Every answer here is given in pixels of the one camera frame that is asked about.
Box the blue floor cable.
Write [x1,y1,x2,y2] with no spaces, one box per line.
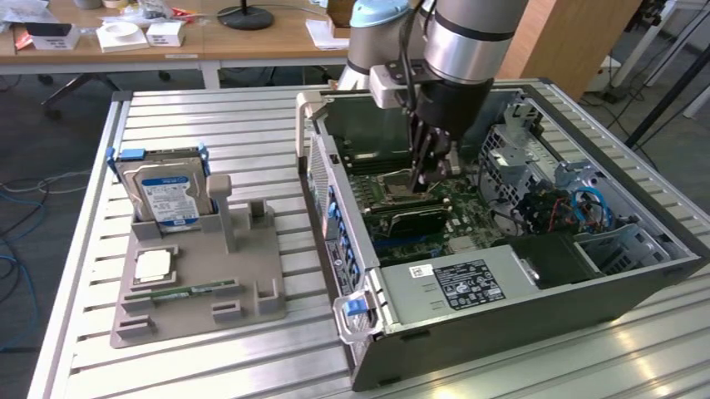
[0,182,41,354]

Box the blue expansion slot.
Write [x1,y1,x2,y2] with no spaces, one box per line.
[374,234,428,249]

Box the blue wire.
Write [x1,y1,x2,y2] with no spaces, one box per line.
[573,185,615,230]

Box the metal disk bay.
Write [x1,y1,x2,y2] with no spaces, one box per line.
[477,122,562,209]

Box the white box with round tape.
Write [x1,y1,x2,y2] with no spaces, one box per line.
[95,22,151,53]

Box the black stand leg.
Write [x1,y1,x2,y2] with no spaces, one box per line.
[623,39,710,150]

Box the CPU socket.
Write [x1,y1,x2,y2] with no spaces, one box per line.
[376,169,418,200]

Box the bundle of black wires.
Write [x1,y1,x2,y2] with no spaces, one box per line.
[519,189,578,234]

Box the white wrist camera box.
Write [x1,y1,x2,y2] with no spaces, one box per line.
[370,63,422,110]

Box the white box with black lid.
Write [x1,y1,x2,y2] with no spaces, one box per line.
[28,22,83,52]

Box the hard disk with blue carrier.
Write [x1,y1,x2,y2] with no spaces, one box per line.
[104,143,216,230]

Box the plain white box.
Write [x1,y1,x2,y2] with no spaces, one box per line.
[146,21,187,48]

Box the stack of white papers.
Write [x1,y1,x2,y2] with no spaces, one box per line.
[306,18,352,52]

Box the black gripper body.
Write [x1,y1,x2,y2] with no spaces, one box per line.
[412,76,497,139]

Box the grey parts rack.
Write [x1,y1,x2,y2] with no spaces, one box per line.
[108,173,291,350]

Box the black camera cable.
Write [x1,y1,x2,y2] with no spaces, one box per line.
[395,0,438,122]

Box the brown cardboard box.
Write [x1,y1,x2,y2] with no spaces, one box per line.
[326,0,358,30]

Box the green motherboard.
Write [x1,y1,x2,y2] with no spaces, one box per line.
[332,136,503,268]

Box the black chair base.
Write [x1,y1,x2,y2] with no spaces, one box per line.
[36,72,122,121]

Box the black graphics card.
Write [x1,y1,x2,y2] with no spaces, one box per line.
[384,206,451,241]

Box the open black PC case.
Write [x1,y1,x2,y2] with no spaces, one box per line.
[296,77,710,394]

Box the wooden desk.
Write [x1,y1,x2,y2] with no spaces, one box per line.
[0,0,507,76]

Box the grey power supply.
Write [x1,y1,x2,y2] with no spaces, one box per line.
[378,244,542,326]

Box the black lamp base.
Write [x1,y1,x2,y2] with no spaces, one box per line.
[215,0,276,32]

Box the silver CPU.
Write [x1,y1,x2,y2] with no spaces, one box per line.
[135,250,175,284]

